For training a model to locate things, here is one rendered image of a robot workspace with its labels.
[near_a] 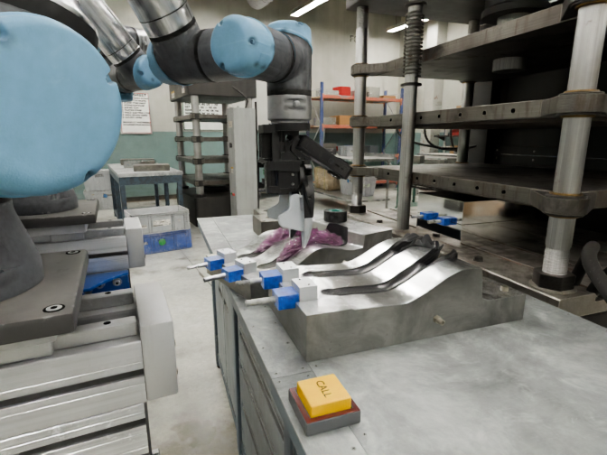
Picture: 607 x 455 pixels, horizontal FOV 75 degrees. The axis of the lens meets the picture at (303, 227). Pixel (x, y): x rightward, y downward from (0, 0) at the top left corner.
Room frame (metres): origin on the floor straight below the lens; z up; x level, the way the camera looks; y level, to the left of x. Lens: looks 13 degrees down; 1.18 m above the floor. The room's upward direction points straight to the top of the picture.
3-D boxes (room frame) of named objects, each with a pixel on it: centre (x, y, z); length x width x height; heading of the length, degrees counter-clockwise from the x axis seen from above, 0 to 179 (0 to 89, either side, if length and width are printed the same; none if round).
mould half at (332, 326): (0.82, -0.20, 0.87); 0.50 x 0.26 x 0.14; 110
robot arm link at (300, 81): (0.69, 0.03, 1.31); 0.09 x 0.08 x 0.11; 152
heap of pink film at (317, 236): (1.12, 0.00, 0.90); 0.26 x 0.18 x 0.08; 127
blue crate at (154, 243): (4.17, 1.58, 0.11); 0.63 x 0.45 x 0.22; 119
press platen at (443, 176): (1.67, -0.83, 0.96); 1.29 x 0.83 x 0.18; 20
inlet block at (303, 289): (0.69, 0.04, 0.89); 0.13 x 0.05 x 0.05; 110
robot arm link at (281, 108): (0.69, 0.02, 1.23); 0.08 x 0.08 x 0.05
